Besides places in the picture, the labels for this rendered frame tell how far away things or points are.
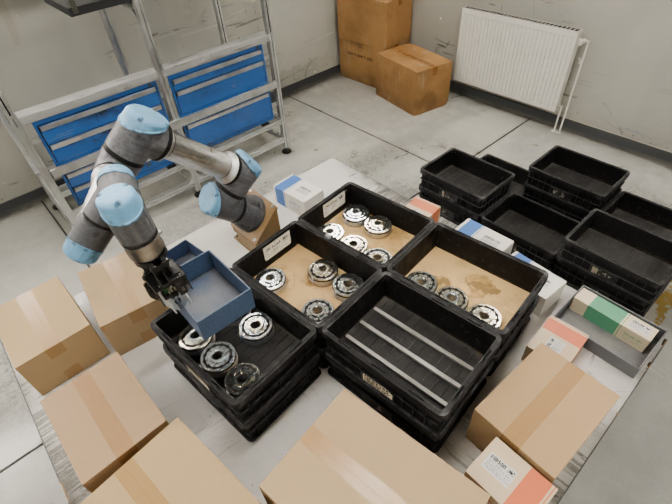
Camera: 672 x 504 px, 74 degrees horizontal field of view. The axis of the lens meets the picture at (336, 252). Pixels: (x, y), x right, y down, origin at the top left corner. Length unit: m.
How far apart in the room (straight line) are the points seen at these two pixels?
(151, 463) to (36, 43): 3.07
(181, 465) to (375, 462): 0.44
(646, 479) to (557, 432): 1.10
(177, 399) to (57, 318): 0.47
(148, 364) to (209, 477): 0.58
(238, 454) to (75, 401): 0.46
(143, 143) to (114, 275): 0.55
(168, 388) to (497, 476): 0.97
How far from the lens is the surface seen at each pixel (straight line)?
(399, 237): 1.65
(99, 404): 1.40
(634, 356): 1.68
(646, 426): 2.45
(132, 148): 1.35
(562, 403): 1.30
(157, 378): 1.57
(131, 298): 1.60
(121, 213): 0.89
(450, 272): 1.54
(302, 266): 1.56
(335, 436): 1.13
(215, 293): 1.21
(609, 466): 2.29
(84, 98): 2.97
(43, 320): 1.69
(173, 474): 1.18
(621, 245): 2.40
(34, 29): 3.75
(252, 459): 1.36
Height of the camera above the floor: 1.93
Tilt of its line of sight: 44 degrees down
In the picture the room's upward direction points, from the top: 4 degrees counter-clockwise
